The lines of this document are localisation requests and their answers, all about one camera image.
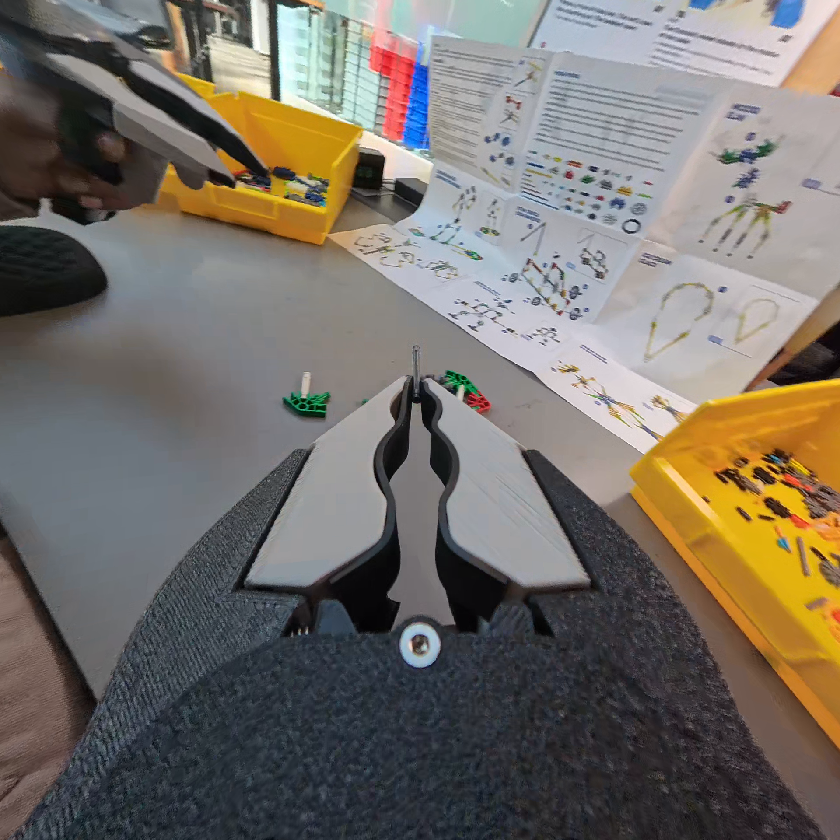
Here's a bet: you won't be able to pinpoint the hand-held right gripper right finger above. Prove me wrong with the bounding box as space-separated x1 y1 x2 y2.
420 378 594 607

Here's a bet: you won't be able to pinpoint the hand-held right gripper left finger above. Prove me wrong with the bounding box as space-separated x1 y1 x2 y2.
243 378 413 607

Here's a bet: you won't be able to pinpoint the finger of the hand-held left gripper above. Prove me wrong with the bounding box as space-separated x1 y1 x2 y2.
122 59 273 182
37 53 240 190

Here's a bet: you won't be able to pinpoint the yellow parts bin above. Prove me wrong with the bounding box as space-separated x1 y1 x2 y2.
629 380 840 752
155 73 363 246

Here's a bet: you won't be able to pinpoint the green red toy connector assembly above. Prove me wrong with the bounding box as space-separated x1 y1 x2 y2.
439 369 492 416

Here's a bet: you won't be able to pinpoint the grey desk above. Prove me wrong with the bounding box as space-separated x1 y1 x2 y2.
0 184 840 840

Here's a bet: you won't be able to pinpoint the printed task card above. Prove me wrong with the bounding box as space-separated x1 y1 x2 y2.
529 0 840 88

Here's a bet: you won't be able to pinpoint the person's left hand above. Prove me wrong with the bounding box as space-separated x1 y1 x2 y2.
0 73 165 221

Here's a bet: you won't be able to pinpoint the black textured armrest pad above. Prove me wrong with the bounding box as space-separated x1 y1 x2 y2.
0 225 110 317

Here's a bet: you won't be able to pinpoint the black digital clock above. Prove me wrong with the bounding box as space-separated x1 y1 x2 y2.
353 147 387 196

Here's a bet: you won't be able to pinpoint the red blue stacked bins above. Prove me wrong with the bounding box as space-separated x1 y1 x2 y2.
368 27 437 153

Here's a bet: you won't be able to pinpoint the pile of dark toy pieces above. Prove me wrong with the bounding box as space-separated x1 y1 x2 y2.
716 449 840 618

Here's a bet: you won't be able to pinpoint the fold-out toy instruction sheet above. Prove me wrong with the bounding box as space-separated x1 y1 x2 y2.
329 36 840 456

